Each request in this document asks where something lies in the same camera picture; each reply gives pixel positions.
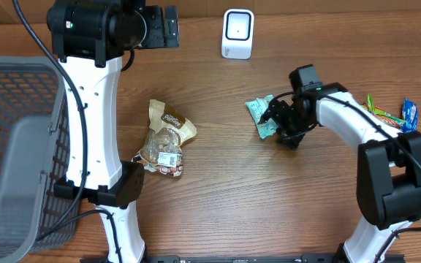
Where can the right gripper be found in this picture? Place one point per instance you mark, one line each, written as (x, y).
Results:
(293, 136)

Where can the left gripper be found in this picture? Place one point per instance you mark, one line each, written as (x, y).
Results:
(156, 16)

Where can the green Haribo candy bag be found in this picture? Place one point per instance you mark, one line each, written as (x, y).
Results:
(383, 116)

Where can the beige cookie snack bag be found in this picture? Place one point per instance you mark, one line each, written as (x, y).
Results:
(168, 130)

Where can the blue snack wrapper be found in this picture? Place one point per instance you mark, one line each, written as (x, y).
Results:
(410, 115)

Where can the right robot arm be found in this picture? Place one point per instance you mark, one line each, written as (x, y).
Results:
(388, 184)

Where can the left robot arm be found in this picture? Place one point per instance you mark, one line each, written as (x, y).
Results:
(90, 39)

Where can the white barcode scanner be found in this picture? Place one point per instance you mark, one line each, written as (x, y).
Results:
(237, 34)

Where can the grey plastic shopping basket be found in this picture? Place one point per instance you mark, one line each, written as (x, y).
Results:
(34, 152)

